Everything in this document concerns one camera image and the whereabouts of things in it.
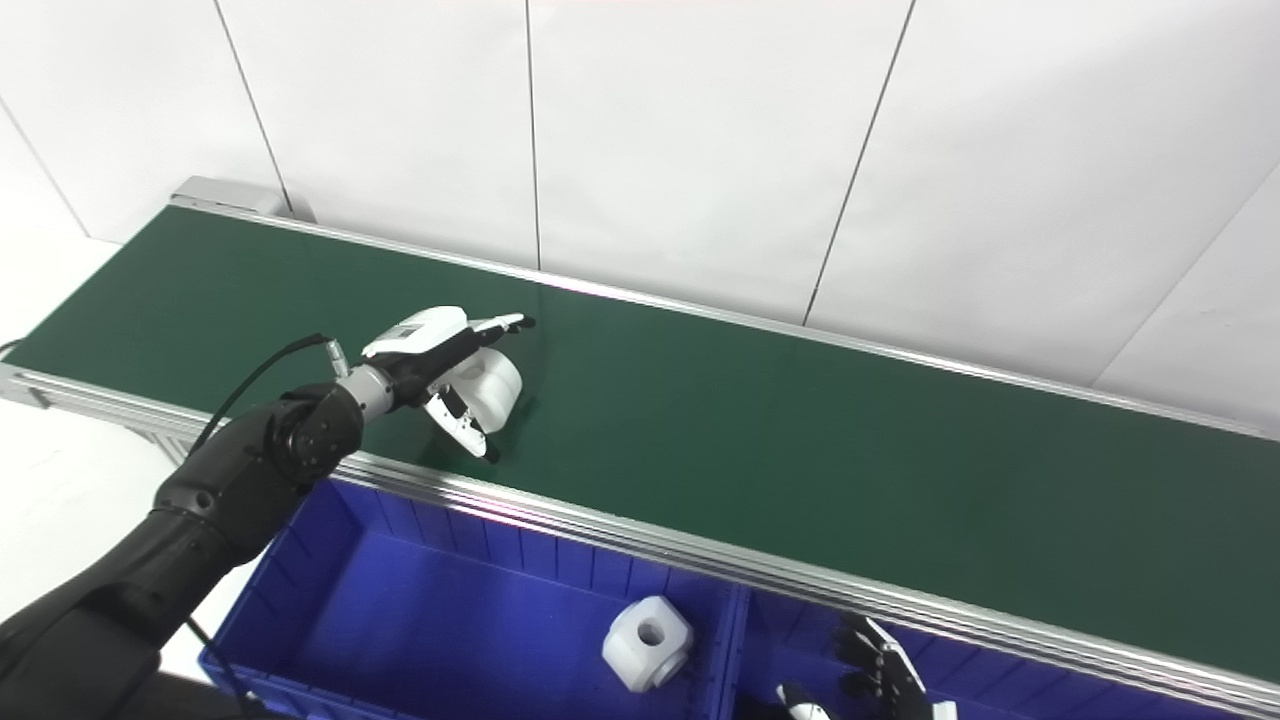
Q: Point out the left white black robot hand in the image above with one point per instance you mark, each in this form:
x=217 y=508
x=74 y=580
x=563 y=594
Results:
x=420 y=340

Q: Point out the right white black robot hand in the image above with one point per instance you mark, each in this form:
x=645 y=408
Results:
x=895 y=680

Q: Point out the white round plastic part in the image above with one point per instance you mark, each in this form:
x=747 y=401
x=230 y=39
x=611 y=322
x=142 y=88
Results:
x=495 y=385

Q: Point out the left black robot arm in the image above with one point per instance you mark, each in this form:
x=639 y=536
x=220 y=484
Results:
x=240 y=470

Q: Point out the blue plastic bin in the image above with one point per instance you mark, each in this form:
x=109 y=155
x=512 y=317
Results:
x=1010 y=680
x=420 y=620

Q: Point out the white cubic part with hole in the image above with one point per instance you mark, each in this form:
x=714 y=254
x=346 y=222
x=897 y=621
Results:
x=648 y=640

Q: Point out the green conveyor belt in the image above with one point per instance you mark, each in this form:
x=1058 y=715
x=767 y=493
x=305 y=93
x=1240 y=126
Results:
x=760 y=440
x=600 y=525

